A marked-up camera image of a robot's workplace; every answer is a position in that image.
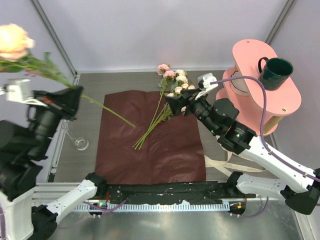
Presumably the red wrapping paper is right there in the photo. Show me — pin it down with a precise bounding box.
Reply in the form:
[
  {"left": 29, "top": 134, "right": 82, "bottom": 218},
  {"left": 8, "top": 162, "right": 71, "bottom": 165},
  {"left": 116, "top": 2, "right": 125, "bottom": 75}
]
[{"left": 94, "top": 90, "right": 206, "bottom": 185}]

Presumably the cream printed ribbon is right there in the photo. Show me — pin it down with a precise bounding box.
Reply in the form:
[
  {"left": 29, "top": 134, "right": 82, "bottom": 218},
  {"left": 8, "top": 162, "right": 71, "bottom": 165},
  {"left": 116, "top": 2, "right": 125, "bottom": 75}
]
[{"left": 204, "top": 151, "right": 266, "bottom": 177}]

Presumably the peach rose stem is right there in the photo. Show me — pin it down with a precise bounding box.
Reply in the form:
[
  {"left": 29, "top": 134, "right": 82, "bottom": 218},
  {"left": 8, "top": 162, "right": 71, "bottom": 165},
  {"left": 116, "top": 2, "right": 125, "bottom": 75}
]
[{"left": 0, "top": 23, "right": 136, "bottom": 128}]

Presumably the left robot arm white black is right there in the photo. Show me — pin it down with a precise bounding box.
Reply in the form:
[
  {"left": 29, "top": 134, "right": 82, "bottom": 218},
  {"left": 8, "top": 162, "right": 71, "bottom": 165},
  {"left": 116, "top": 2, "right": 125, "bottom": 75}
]
[{"left": 0, "top": 85, "right": 107, "bottom": 240}]

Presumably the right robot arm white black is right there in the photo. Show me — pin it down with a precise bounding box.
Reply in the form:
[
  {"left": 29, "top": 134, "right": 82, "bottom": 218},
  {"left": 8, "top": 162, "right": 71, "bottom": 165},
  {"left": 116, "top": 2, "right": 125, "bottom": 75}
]
[{"left": 166, "top": 89, "right": 320, "bottom": 215}]

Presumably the clear glass vase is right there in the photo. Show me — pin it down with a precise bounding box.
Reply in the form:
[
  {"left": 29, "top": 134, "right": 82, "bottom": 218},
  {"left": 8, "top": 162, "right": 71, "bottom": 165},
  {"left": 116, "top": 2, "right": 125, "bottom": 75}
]
[{"left": 61, "top": 121, "right": 90, "bottom": 151}]

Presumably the white bowl on shelf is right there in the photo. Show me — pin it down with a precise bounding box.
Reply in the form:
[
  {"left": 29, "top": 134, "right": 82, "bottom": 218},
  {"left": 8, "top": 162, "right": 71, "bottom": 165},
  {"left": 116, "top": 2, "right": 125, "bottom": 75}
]
[{"left": 230, "top": 78, "right": 249, "bottom": 96}]

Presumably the dark green mug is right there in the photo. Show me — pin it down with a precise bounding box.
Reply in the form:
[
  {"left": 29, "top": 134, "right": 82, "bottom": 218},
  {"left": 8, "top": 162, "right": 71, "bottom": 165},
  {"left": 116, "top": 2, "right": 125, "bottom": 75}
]
[{"left": 258, "top": 57, "right": 294, "bottom": 91}]

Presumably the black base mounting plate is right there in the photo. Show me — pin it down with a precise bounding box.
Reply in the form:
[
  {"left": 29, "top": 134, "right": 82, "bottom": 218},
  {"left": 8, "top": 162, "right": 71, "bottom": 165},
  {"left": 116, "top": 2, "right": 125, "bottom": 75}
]
[{"left": 98, "top": 181, "right": 256, "bottom": 205}]

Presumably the pink three-tier wooden shelf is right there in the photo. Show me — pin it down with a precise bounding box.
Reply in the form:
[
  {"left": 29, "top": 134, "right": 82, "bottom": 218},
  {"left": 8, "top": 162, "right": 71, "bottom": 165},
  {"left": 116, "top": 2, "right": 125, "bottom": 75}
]
[{"left": 215, "top": 39, "right": 302, "bottom": 136}]

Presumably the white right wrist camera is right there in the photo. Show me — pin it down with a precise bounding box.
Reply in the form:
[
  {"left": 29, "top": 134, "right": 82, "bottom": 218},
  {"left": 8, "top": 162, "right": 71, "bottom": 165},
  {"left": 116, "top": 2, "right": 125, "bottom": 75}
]
[{"left": 195, "top": 72, "right": 219, "bottom": 100}]

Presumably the white slotted cable duct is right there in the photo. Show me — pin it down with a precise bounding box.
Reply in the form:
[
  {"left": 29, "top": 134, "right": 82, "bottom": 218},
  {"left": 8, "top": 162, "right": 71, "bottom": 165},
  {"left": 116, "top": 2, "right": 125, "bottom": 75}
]
[{"left": 74, "top": 201, "right": 230, "bottom": 213}]

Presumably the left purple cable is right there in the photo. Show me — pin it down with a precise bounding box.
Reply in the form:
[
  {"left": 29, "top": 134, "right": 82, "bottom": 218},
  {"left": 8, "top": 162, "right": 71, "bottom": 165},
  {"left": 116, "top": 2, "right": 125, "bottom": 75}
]
[{"left": 56, "top": 197, "right": 129, "bottom": 230}]

